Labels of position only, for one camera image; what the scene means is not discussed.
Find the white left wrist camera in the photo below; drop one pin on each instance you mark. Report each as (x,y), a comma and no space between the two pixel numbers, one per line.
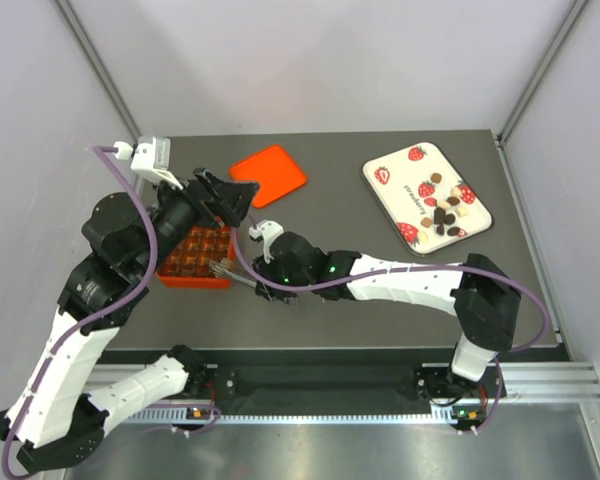
(151,157)

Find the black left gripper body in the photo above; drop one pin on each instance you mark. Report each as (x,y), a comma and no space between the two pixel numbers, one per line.
(205,209)

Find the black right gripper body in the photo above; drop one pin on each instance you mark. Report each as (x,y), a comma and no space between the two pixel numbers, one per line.
(275,271)

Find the orange chocolate box with grid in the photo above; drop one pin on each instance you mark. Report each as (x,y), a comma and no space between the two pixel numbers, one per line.
(189,265)

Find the right gripper tweezer finger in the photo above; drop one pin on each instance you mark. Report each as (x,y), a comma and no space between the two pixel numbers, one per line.
(231,265)
(239,277)

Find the dark square chocolate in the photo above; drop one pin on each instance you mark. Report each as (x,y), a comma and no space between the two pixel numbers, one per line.
(439,215)

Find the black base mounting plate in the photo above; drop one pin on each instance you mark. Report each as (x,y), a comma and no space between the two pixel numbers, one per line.
(321,390)

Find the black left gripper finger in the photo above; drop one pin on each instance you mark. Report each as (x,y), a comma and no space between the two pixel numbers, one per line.
(231,190)
(232,210)

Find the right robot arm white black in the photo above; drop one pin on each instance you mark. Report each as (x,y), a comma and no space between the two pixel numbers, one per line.
(475,292)

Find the aluminium rail frame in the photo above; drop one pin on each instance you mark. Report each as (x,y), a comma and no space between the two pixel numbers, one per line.
(527,421)

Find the orange box lid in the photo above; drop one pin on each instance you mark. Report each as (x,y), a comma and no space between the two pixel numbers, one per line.
(276,172)

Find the white strawberry tray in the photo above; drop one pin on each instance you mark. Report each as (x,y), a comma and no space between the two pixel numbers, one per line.
(401,183)

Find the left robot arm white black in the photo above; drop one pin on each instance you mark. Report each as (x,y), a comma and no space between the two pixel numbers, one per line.
(56,422)

